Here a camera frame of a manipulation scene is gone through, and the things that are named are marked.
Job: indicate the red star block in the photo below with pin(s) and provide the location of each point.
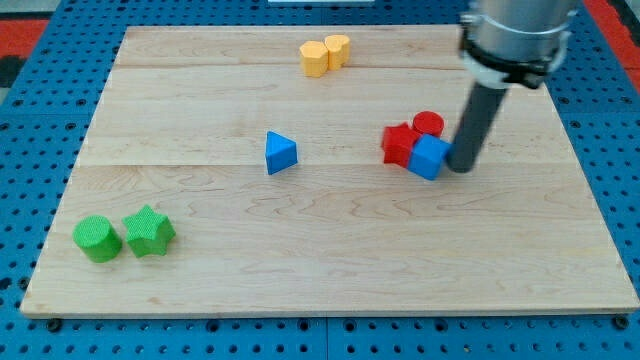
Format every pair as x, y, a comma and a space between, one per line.
397, 144

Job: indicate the yellow hexagon block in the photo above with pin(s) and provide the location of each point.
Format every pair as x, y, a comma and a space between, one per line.
313, 58

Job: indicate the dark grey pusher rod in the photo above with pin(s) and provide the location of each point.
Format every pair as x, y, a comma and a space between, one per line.
474, 126

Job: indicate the wooden board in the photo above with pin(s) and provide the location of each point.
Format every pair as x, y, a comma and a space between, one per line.
181, 126

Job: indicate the yellow heart block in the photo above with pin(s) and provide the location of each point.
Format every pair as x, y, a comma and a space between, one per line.
338, 46

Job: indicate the green cylinder block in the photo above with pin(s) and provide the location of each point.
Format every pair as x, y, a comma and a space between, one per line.
97, 238

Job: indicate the blue triangle block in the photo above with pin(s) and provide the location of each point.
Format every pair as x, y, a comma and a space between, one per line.
280, 152

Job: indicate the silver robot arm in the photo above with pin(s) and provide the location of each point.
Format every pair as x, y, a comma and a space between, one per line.
505, 42

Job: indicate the red cylinder block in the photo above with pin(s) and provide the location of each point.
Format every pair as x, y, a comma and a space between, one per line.
428, 122

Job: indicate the green star block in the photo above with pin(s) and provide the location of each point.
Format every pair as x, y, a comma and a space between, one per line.
148, 232

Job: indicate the blue cube block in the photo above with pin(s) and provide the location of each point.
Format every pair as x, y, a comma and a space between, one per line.
427, 156

